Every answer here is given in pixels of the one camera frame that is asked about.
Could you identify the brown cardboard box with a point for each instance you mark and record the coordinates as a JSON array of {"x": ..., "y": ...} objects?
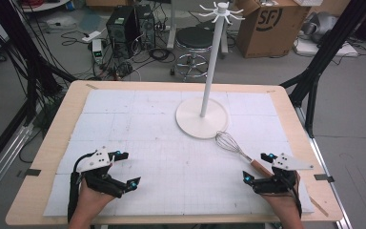
[{"x": 270, "y": 30}]

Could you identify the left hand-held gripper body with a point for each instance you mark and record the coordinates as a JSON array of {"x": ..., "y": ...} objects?
[{"x": 97, "y": 160}]

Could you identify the black round stool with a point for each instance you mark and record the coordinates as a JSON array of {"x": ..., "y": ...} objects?
[{"x": 193, "y": 39}]

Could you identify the white hook rack stand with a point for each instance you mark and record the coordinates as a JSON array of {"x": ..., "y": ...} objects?
[{"x": 203, "y": 117}]

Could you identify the slim black computer tower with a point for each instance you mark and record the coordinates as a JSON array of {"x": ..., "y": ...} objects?
[{"x": 146, "y": 27}]

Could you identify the white power strip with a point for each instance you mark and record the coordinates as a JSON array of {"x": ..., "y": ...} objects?
[{"x": 91, "y": 36}]

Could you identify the person's left hand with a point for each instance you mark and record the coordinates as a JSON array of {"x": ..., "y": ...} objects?
[{"x": 90, "y": 198}]

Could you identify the black tape strip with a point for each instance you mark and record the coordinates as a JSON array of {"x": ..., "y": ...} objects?
[
  {"x": 324, "y": 178},
  {"x": 31, "y": 172}
]

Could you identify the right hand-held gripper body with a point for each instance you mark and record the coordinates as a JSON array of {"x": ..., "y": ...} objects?
[{"x": 282, "y": 181}]

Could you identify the aluminium rail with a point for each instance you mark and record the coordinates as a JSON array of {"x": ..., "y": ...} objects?
[
  {"x": 327, "y": 168},
  {"x": 3, "y": 165}
]

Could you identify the white flat boards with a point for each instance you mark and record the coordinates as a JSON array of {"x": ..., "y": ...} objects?
[{"x": 327, "y": 49}]

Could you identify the large black computer tower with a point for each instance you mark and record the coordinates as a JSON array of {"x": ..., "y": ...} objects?
[{"x": 122, "y": 30}]

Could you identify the white metal post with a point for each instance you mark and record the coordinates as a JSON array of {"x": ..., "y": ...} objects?
[{"x": 171, "y": 24}]

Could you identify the person's right hand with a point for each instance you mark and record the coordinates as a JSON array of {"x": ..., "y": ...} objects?
[{"x": 284, "y": 203}]

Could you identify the black metal stand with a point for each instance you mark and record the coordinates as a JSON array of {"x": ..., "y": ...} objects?
[
  {"x": 35, "y": 63},
  {"x": 317, "y": 66}
]

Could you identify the grey bag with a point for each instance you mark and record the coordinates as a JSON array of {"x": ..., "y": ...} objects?
[{"x": 321, "y": 27}]

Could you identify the white device with green display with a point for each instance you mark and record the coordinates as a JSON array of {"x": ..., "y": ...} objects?
[{"x": 97, "y": 51}]

